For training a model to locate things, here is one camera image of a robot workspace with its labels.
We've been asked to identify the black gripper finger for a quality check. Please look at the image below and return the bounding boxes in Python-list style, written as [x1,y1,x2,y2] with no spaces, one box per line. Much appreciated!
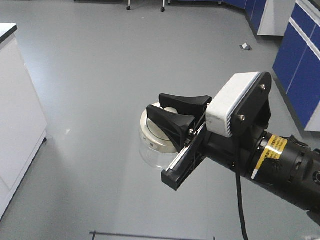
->
[146,104,196,152]
[159,93,213,116]

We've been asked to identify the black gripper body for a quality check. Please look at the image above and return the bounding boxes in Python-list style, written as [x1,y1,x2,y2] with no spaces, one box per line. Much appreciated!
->
[161,110,265,191]

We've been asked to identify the glass jar with cream lid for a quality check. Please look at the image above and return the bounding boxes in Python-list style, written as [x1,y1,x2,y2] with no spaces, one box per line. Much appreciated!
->
[139,110,178,170]

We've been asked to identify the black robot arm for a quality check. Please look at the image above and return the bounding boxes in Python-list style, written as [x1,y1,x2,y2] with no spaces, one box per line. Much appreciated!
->
[146,93,320,215]

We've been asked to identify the grey floor socket box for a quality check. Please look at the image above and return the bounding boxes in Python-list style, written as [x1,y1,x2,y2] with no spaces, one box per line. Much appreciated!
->
[239,42,252,51]

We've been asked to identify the blue lab cabinets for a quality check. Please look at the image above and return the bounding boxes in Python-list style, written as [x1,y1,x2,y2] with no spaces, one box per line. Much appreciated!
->
[225,0,320,132]

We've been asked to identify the white lab bench cabinet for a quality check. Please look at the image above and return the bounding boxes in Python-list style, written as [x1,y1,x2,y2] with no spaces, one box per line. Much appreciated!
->
[0,23,48,215]

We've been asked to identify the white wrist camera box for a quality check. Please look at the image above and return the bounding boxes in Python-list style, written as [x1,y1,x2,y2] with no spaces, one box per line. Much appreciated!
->
[205,72,261,138]

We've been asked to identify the black camera cable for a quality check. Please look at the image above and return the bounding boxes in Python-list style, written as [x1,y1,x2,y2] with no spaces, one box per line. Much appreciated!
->
[231,134,249,240]

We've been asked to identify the black camera mounting plate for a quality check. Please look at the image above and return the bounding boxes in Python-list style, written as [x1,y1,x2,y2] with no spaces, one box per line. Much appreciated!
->
[230,72,272,137]

